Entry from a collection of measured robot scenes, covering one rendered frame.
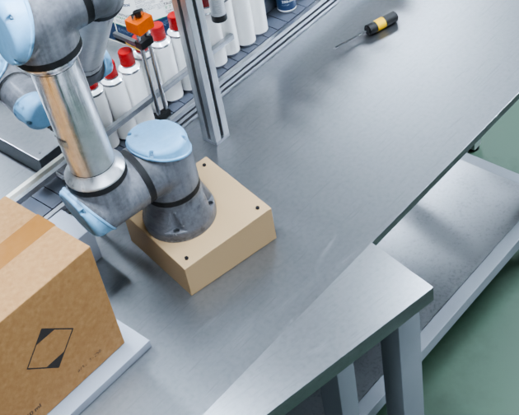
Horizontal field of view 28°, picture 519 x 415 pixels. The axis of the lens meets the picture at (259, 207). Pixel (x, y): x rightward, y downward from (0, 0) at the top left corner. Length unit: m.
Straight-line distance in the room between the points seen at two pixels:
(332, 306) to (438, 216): 1.06
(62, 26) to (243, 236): 0.63
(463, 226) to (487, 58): 0.61
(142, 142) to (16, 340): 0.44
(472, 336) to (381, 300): 1.03
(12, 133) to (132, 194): 0.66
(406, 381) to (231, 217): 0.51
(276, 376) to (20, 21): 0.78
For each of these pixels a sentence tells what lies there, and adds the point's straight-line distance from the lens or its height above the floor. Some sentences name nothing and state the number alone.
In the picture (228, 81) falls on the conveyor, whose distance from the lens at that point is 2.54.
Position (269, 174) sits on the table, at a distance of 2.30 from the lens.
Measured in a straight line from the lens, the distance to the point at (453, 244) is 2.95.
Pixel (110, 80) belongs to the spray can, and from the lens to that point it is 2.30.
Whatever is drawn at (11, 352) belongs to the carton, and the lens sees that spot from 1.81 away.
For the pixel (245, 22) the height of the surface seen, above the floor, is 0.95.
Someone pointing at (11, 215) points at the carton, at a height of 1.12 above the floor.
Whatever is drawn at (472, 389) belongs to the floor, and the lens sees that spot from 2.91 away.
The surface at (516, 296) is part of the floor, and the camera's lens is 3.12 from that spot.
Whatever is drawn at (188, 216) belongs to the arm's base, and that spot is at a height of 0.97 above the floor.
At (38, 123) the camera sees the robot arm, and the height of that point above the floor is 1.17.
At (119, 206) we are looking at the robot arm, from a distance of 1.92.
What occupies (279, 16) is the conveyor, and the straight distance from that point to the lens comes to 2.70.
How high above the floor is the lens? 2.36
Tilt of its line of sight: 43 degrees down
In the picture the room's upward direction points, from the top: 11 degrees counter-clockwise
